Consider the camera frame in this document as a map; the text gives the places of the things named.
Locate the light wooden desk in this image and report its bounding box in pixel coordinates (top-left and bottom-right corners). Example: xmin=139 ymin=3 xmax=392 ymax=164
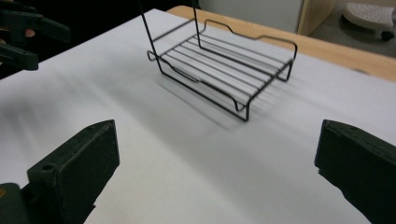
xmin=296 ymin=0 xmax=339 ymax=37

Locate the white chair base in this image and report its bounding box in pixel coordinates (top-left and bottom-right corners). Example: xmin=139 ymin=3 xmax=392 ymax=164
xmin=342 ymin=2 xmax=396 ymax=42

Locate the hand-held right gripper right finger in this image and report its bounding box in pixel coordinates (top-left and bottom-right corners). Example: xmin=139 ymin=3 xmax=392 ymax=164
xmin=314 ymin=119 xmax=396 ymax=224

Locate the black wire rack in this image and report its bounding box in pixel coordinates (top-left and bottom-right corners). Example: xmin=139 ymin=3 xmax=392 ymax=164
xmin=138 ymin=0 xmax=299 ymax=122

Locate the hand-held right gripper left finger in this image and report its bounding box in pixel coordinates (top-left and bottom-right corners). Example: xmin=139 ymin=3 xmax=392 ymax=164
xmin=26 ymin=119 xmax=120 ymax=224

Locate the light wooden table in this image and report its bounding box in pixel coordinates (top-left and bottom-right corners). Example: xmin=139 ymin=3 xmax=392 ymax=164
xmin=166 ymin=5 xmax=396 ymax=84

